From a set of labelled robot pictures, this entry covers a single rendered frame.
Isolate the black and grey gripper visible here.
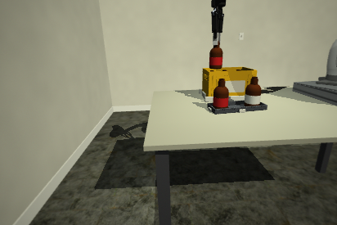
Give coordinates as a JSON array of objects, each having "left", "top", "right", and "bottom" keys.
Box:
[{"left": 211, "top": 0, "right": 226, "bottom": 45}]

